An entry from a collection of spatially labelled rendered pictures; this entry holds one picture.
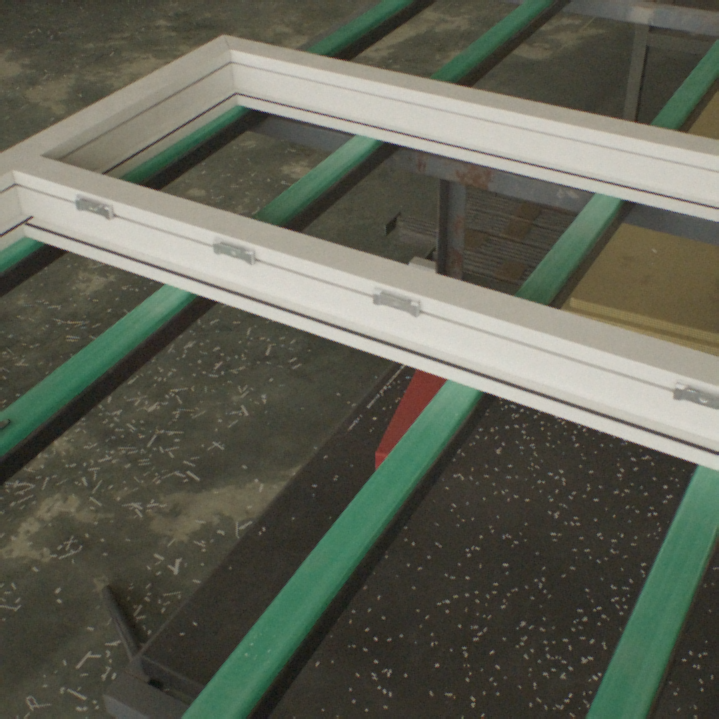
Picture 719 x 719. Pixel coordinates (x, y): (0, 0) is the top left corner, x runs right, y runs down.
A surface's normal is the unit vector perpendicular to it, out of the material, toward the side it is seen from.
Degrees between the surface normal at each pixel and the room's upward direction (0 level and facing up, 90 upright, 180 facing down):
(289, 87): 90
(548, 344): 90
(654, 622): 0
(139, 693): 0
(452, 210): 90
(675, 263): 0
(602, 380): 90
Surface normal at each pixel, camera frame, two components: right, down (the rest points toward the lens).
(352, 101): -0.50, 0.52
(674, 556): 0.00, -0.81
